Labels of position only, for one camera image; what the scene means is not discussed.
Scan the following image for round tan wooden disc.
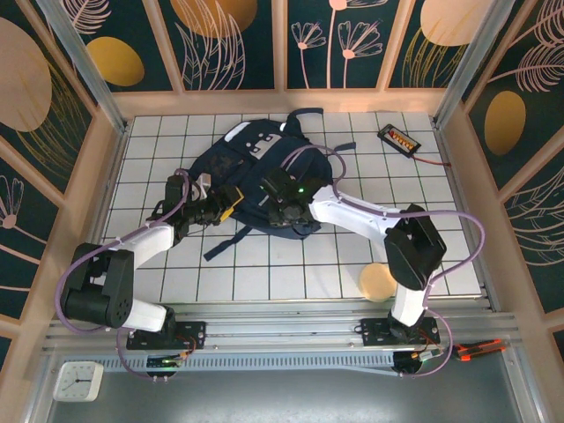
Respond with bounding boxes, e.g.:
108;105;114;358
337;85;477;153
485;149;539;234
359;263;397;303

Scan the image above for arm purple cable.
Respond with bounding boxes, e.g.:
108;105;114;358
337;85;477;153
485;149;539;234
281;145;488;379
56;169;195;381

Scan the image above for black orange handled pliers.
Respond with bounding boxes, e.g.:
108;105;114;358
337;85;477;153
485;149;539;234
447;338;508;363

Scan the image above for navy blue backpack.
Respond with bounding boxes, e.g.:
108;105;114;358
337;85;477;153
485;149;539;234
188;108;358;261

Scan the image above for white square clock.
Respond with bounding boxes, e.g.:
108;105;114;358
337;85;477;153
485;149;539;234
53;360;105;403

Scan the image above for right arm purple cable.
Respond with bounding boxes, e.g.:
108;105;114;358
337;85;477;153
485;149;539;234
281;145;488;379

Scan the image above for white slotted cable duct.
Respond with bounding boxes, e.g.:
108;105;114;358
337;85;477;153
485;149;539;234
99;352;397;375

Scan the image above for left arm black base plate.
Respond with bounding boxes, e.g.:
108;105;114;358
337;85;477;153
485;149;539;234
126;320;207;352

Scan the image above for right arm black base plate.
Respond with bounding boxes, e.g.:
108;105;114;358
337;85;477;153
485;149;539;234
360;315;441;347

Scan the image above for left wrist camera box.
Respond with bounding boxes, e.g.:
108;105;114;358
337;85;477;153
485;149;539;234
195;173;213;200

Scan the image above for small circuit board with wires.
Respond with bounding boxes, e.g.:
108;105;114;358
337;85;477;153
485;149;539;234
394;347;446;369
146;352;197;371

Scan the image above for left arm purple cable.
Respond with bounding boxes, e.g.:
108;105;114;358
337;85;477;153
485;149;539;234
56;169;195;381

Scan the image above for red wire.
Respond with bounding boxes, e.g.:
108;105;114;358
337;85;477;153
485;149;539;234
413;153;452;167

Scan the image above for aluminium mounting rail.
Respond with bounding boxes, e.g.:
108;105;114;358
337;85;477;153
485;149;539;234
43;303;521;353

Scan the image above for aluminium frame post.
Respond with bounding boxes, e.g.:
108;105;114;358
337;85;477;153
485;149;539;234
37;0;130;133
433;0;513;129

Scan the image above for black charger board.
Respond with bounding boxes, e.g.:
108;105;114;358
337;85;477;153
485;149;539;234
377;123;423;152

